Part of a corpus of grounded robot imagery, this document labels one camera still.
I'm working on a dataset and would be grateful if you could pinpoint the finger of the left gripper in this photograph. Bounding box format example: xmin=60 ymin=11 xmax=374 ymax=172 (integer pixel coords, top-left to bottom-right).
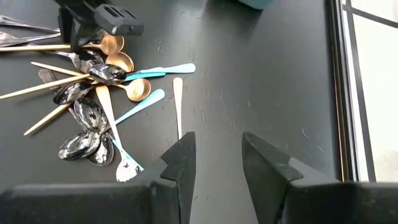
xmin=72 ymin=22 xmax=106 ymax=52
xmin=58 ymin=7 xmax=75 ymax=51

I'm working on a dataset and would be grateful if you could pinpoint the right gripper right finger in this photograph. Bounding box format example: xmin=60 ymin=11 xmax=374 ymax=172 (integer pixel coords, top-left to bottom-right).
xmin=241 ymin=131 xmax=340 ymax=224

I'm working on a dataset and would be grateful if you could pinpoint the grey-blue plastic bin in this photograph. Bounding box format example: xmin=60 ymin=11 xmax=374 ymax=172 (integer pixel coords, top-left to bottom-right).
xmin=236 ymin=0 xmax=275 ymax=11

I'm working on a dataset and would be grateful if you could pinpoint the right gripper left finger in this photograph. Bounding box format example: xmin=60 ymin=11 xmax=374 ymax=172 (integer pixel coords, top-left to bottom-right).
xmin=136 ymin=131 xmax=197 ymax=224

